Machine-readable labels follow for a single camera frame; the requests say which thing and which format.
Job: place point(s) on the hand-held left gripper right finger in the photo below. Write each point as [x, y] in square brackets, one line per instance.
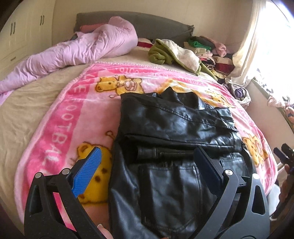
[207, 171]

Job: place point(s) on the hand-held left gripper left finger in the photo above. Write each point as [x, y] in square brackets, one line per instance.
[88, 170]

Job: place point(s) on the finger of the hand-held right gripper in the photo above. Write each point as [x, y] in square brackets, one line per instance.
[278, 152]
[288, 150]

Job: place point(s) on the black leather jacket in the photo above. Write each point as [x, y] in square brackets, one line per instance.
[174, 147]

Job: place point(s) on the pile of folded clothes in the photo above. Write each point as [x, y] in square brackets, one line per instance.
[213, 55]

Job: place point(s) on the person's right hand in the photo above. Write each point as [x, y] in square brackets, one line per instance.
[287, 177]

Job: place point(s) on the person's left hand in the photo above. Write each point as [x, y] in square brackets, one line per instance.
[103, 231]

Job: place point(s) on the floral cloth on windowsill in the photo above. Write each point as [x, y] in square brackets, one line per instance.
[281, 101]

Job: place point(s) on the pink bear printed blanket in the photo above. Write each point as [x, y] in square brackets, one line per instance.
[69, 115]

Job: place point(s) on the purple patterned cloth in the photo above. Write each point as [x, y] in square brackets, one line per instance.
[240, 93]

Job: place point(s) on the beige bed sheet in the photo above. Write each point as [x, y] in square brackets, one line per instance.
[23, 110]

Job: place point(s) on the cream curtain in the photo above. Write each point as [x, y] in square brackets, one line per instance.
[248, 41]

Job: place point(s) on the lilac quilt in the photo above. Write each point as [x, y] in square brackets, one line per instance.
[75, 52]

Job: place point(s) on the green and cream garment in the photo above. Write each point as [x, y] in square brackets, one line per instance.
[176, 55]

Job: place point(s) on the red striped pillow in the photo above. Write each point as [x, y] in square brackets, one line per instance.
[144, 42]

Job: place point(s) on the grey headboard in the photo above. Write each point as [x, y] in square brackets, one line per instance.
[149, 25]

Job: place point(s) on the cream wardrobe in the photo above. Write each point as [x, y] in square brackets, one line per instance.
[20, 27]

